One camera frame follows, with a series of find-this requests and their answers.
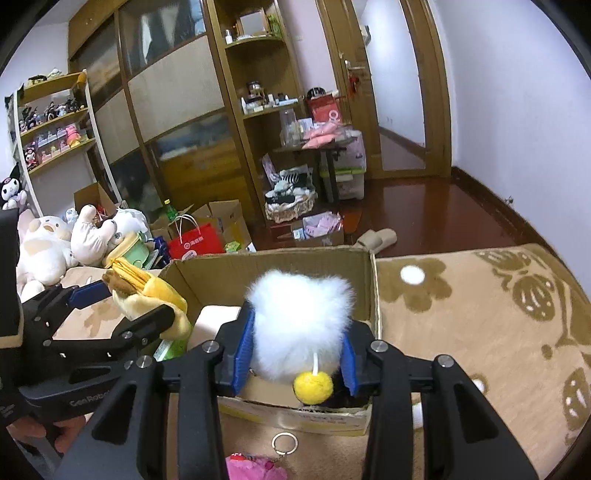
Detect beige floral blanket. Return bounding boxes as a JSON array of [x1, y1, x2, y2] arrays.
[[46, 243, 591, 480]]

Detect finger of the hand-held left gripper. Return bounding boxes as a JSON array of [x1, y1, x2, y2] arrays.
[[28, 305, 177, 389], [21, 280, 113, 344]]

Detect small dark side table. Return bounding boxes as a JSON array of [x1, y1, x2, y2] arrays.
[[272, 136, 359, 204]]

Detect brown cardboard box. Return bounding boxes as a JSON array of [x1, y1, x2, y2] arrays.
[[191, 199, 255, 254], [73, 182, 119, 218]]

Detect wooden corner shelf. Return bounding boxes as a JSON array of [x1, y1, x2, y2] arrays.
[[204, 0, 315, 219]]

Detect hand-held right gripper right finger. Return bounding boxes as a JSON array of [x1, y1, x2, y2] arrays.
[[342, 320, 539, 480]]

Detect white and wooden display shelf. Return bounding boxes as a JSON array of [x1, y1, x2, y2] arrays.
[[6, 69, 117, 219]]

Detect red paper bag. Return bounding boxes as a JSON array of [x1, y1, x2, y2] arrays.
[[167, 214, 227, 260]]

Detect wicker basket of socks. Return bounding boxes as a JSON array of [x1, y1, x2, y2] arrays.
[[263, 168, 320, 225]]

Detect wooden door with glass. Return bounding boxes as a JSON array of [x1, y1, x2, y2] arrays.
[[318, 0, 454, 180]]

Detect red shopping bag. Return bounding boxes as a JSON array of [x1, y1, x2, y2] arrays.
[[307, 94, 345, 126]]

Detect black and white plush doll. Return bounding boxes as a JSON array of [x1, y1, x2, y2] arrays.
[[0, 161, 29, 212]]

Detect wooden wardrobe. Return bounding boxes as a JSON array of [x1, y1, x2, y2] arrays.
[[68, 0, 260, 232]]

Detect metal key ring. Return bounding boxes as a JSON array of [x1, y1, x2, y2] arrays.
[[271, 432, 300, 456]]

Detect clear plastic storage bin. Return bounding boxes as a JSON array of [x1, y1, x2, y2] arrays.
[[329, 131, 368, 202]]

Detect clear plastic jar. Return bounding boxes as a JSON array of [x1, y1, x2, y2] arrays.
[[279, 108, 301, 147]]

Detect beige slipper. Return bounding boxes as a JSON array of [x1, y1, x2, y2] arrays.
[[355, 228, 398, 255]]

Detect small box of pink items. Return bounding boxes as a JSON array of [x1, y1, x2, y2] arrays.
[[290, 211, 346, 248]]

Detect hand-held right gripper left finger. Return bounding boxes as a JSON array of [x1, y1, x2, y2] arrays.
[[55, 308, 257, 480]]

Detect white fluffy pompom keychain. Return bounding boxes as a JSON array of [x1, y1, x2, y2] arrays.
[[242, 270, 357, 403]]

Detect green and yellow toy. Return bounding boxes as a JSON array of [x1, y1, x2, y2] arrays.
[[103, 231, 151, 271]]

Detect yellow plush toy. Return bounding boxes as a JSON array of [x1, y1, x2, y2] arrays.
[[101, 257, 193, 345]]

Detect row of small figurines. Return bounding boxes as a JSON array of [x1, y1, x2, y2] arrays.
[[18, 96, 87, 165]]

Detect pink and white plush toy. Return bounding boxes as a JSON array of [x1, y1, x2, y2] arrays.
[[69, 204, 122, 268]]

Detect person's left hand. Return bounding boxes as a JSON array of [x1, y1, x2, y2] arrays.
[[7, 413, 96, 456]]

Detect cream and brown plush toy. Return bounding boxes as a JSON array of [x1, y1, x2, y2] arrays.
[[16, 214, 80, 302]]

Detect pink packets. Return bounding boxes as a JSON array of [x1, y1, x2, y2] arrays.
[[302, 122, 354, 150]]

